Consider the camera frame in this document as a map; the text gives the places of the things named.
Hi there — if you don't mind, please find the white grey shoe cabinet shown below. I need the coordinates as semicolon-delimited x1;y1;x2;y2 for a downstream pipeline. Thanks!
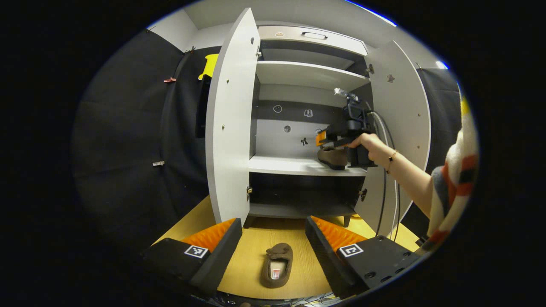
247;26;376;229

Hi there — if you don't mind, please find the brown fluffy shoe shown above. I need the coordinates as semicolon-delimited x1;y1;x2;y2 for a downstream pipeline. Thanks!
317;146;349;171
260;243;294;289

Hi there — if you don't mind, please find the white cabinet door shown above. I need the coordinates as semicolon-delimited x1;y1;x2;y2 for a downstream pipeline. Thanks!
354;41;432;237
206;7;261;226

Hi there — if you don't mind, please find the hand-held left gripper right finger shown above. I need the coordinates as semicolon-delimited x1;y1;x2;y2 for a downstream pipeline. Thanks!
305;216;423;300

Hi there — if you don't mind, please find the white cabinet drawer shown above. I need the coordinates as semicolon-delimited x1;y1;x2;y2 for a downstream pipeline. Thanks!
257;26;369;56

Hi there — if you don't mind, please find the striped sweater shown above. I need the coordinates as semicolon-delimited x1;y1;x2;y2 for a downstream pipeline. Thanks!
427;96;479;250

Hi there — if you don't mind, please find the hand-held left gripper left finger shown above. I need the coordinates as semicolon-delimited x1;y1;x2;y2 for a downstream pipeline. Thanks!
141;218;243;299

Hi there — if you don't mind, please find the white cable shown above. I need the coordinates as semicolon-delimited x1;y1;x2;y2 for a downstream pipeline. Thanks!
367;110;399;239

